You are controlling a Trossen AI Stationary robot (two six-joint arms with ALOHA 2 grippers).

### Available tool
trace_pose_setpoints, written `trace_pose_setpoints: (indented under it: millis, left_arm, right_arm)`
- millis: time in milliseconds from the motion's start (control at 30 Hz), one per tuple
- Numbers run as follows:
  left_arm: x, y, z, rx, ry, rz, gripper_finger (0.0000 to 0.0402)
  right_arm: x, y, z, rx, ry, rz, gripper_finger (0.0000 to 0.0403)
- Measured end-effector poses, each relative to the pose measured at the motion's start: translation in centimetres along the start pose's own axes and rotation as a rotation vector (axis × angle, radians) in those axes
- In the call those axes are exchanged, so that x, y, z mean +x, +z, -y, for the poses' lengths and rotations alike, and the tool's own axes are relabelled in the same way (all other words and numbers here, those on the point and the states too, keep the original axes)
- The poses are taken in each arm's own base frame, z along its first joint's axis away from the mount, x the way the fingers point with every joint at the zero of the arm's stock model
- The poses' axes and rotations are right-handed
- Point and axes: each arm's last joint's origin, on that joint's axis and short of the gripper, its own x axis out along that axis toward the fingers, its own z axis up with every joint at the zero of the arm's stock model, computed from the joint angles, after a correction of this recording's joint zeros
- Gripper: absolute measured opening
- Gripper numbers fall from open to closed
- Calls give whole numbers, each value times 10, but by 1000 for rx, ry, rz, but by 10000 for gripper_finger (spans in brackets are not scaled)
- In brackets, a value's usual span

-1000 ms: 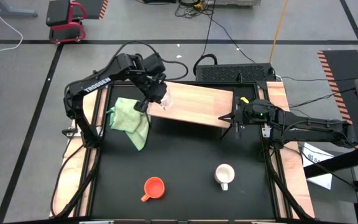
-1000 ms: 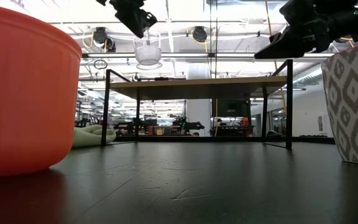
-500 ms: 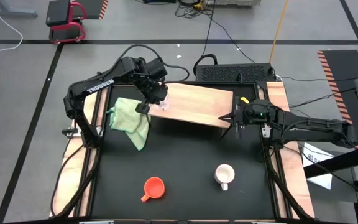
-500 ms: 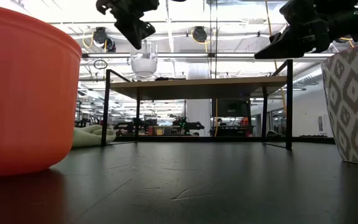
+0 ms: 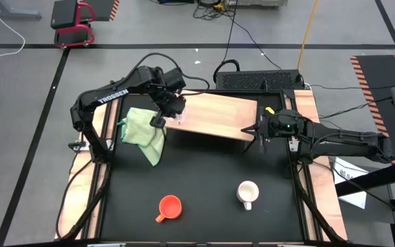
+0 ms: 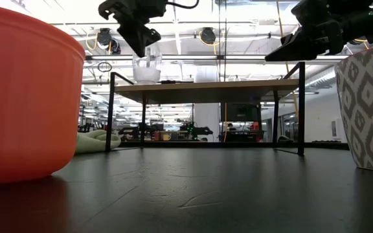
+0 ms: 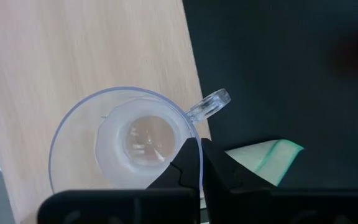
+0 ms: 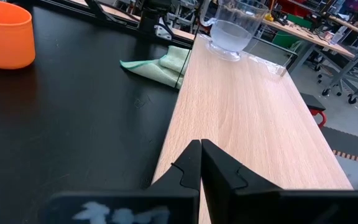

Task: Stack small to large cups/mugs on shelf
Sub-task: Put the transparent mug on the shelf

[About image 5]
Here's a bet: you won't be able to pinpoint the thick black looped cable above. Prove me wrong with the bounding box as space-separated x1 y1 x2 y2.
213 58 241 84

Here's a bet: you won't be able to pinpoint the black aluminium table frame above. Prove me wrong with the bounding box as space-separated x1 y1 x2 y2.
80 77 324 243

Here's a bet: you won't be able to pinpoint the yellow floor cable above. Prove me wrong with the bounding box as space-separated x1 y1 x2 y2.
297 0 319 69

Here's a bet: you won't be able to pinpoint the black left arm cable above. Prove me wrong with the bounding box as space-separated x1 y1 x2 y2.
128 51 211 95

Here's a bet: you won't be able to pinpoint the tangled black cables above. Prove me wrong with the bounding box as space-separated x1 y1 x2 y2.
193 0 236 20

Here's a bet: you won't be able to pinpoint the light wooden shelf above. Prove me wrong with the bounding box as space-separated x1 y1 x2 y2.
161 89 259 154

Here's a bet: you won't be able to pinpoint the black sleeved cable bundle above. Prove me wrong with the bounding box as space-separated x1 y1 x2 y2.
56 161 112 240
290 164 346 243

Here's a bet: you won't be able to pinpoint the white floor cable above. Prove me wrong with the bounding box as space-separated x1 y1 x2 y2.
0 0 26 58

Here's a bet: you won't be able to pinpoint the large black hazard-striped mat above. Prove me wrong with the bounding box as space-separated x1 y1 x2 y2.
350 54 395 165

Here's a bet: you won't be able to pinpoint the light wooden table board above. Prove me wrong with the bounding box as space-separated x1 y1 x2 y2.
285 89 348 241
53 89 120 240

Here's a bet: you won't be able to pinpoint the orange plastic cup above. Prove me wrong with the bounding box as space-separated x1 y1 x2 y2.
155 194 183 224

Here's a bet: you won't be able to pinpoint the black metal beam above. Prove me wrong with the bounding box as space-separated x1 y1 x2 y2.
334 160 395 197

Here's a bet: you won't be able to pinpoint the thin black floor cable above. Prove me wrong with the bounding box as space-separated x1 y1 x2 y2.
318 97 394 120
233 19 283 71
222 10 237 63
305 80 395 91

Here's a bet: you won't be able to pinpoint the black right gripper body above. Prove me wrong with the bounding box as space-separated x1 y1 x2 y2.
259 106 305 154

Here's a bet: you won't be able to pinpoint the white paper sheet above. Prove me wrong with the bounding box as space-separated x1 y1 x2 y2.
333 156 370 209

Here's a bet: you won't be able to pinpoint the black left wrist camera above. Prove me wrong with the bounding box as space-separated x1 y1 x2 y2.
164 67 187 91

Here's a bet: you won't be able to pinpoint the small black hazard-striped panel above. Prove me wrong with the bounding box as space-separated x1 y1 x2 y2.
89 0 121 22

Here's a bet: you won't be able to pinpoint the white ceramic mug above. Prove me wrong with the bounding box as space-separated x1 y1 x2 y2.
236 180 261 211

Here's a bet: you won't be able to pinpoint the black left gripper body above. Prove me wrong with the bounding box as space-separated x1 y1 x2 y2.
156 89 188 119

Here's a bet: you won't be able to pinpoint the black perforated computer case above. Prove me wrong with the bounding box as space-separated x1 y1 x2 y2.
215 69 304 91

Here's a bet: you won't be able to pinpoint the red black stool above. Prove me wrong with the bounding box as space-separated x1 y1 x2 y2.
50 0 97 49

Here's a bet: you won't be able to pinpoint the grey metal stand foot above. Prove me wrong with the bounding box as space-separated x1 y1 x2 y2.
0 0 43 20

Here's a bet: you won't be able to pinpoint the light green cloth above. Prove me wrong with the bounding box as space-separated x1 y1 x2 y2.
117 106 167 167

